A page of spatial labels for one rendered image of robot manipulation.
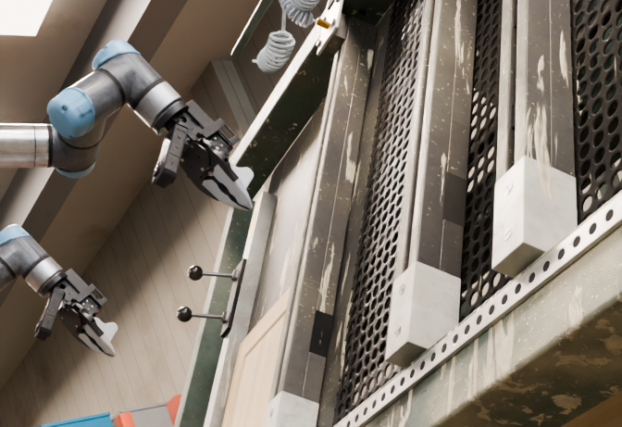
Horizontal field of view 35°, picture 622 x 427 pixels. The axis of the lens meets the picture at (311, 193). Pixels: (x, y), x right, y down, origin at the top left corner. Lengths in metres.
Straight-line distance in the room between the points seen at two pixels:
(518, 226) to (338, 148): 0.95
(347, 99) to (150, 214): 5.11
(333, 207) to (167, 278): 5.13
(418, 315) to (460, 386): 0.17
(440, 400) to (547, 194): 0.27
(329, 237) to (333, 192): 0.11
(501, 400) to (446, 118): 0.55
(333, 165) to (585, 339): 1.06
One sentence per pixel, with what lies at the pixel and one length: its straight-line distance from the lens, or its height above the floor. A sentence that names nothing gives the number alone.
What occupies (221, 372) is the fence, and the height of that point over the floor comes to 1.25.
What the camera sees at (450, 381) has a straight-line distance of 1.16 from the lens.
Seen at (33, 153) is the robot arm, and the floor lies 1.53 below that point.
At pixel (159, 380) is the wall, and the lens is 7.30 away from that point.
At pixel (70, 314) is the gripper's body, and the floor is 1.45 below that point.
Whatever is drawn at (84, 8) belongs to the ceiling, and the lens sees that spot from 5.37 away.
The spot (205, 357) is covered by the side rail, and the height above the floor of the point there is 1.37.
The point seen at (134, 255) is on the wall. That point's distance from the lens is 7.39.
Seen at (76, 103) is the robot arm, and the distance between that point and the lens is 1.64.
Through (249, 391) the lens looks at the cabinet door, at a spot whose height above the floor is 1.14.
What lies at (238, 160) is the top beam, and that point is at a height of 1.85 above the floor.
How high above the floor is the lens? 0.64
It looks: 23 degrees up
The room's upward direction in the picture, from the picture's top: 24 degrees counter-clockwise
